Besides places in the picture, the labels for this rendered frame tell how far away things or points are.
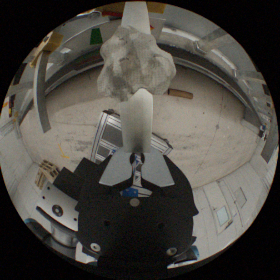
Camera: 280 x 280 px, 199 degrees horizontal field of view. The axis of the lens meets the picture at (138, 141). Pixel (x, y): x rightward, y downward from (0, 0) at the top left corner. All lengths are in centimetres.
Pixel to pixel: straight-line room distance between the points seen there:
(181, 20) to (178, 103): 87
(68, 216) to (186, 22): 78
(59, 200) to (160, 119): 104
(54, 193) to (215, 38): 58
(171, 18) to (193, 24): 10
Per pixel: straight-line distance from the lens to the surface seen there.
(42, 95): 27
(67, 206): 26
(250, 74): 51
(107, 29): 28
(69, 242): 44
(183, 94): 98
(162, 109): 97
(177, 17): 52
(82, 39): 31
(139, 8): 17
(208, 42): 33
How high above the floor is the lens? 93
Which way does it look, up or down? 60 degrees down
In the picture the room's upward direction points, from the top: 178 degrees counter-clockwise
